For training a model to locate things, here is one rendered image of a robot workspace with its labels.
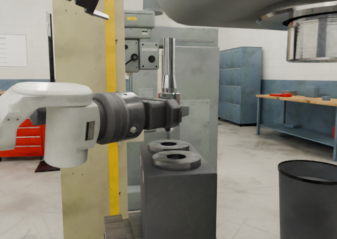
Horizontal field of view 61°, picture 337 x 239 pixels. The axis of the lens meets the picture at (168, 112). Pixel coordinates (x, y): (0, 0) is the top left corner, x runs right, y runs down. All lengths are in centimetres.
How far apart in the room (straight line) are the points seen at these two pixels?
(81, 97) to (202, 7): 28
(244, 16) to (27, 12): 930
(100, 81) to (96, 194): 74
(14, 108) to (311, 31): 35
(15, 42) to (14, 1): 112
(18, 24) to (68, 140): 903
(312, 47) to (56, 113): 35
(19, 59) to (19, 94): 893
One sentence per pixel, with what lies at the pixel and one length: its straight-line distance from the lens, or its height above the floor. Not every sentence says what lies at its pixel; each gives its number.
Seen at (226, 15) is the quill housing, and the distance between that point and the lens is 20.
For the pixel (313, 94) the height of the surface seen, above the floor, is 95.
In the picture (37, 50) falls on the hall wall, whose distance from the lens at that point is 928.
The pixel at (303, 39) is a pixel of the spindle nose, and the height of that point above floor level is 129.
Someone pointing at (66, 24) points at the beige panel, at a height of 158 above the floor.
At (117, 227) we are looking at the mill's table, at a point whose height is 93.
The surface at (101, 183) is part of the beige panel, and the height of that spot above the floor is 57.
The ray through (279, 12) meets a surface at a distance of 17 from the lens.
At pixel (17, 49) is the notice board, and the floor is 203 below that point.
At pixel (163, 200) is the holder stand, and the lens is 49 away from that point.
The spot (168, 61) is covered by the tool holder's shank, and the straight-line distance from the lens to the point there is 60.
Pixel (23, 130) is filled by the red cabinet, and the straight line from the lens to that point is 479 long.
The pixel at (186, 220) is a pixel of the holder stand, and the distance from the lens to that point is 51.
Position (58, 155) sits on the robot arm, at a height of 116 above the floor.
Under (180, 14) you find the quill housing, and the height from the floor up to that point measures 131.
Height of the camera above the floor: 127
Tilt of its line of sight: 7 degrees down
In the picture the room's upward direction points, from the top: straight up
